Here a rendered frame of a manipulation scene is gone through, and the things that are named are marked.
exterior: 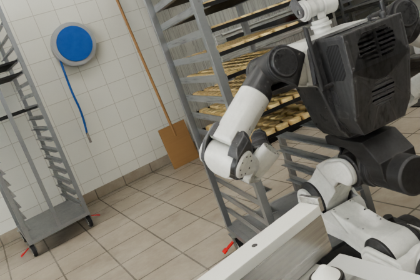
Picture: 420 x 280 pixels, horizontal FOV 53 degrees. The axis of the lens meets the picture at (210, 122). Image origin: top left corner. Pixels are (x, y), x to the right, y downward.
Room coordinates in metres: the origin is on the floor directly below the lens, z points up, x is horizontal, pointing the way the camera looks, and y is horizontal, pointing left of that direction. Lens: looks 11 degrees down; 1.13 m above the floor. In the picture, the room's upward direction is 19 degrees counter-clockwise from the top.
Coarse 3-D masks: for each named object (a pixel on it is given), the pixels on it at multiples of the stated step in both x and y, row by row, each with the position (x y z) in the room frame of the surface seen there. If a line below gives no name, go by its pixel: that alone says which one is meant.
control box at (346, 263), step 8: (336, 256) 0.45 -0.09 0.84; (344, 256) 0.44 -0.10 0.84; (328, 264) 0.44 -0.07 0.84; (336, 264) 0.43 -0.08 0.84; (344, 264) 0.43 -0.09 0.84; (352, 264) 0.42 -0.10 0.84; (360, 264) 0.42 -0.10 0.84; (368, 264) 0.41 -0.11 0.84; (376, 264) 0.41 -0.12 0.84; (352, 272) 0.41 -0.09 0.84; (360, 272) 0.41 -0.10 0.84; (368, 272) 0.40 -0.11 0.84; (376, 272) 0.40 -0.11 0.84; (384, 272) 0.39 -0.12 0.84; (392, 272) 0.39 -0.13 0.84; (400, 272) 0.38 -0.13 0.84; (408, 272) 0.38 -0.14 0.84
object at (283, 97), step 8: (272, 96) 1.79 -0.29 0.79; (280, 96) 1.73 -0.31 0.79; (288, 96) 1.67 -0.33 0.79; (296, 96) 1.67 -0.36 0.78; (216, 104) 2.09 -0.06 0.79; (224, 104) 2.00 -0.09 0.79; (272, 104) 1.63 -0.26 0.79; (280, 104) 1.67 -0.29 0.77; (200, 112) 2.09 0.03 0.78; (208, 112) 1.98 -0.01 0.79; (216, 112) 1.87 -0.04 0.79; (224, 112) 1.81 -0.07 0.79
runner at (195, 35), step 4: (192, 32) 1.71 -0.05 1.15; (196, 32) 1.67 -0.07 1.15; (212, 32) 1.53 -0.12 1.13; (184, 36) 1.82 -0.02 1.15; (188, 36) 1.78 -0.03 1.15; (192, 36) 1.73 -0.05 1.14; (196, 36) 1.68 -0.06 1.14; (200, 36) 1.65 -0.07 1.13; (176, 40) 1.94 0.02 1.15; (180, 40) 1.89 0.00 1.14; (184, 40) 1.84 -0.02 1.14; (188, 40) 1.79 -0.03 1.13; (192, 40) 1.74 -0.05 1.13; (168, 44) 2.09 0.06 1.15; (172, 44) 2.02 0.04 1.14; (176, 44) 1.97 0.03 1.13; (180, 44) 1.91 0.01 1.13
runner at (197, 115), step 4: (192, 112) 2.09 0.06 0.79; (196, 112) 2.03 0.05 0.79; (196, 116) 2.05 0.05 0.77; (200, 116) 2.00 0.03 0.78; (204, 116) 1.93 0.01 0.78; (208, 116) 1.88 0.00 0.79; (212, 116) 1.82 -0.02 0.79; (216, 116) 1.77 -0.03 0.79; (220, 116) 1.73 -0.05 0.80; (208, 120) 1.90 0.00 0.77; (212, 120) 1.84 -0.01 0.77; (216, 120) 1.79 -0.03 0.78; (220, 120) 1.74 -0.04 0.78
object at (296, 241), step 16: (304, 208) 0.47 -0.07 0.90; (320, 208) 0.46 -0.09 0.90; (272, 224) 0.46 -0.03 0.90; (288, 224) 0.44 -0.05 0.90; (304, 224) 0.45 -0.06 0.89; (320, 224) 0.46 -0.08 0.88; (256, 240) 0.43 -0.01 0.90; (272, 240) 0.42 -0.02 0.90; (288, 240) 0.43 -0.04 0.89; (304, 240) 0.44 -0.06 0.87; (320, 240) 0.46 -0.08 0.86; (240, 256) 0.41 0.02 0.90; (256, 256) 0.40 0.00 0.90; (272, 256) 0.42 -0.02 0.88; (288, 256) 0.43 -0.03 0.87; (304, 256) 0.44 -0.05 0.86; (320, 256) 0.45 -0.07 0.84; (208, 272) 0.40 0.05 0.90; (224, 272) 0.39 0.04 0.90; (240, 272) 0.39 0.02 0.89; (256, 272) 0.40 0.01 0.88; (272, 272) 0.41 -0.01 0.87; (288, 272) 0.42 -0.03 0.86; (304, 272) 0.44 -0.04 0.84
